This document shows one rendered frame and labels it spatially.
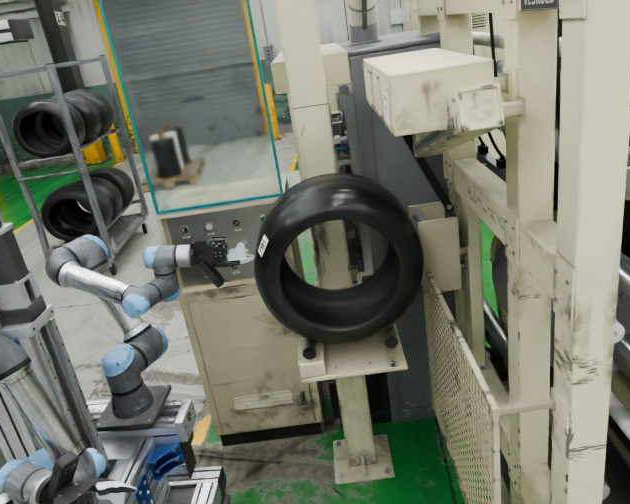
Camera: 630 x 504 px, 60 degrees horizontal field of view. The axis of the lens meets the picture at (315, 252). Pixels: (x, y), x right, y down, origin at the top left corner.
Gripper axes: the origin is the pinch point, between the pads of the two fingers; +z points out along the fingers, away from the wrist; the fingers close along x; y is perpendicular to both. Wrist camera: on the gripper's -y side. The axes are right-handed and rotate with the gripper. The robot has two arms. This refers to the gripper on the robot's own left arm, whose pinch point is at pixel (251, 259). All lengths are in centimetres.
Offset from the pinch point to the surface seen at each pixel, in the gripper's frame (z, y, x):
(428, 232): 63, 0, 18
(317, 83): 24, 53, 25
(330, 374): 24.9, -39.6, -11.2
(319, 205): 23.2, 21.2, -10.7
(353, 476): 34, -118, 21
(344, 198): 30.9, 22.8, -9.7
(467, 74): 58, 60, -37
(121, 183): -180, -73, 390
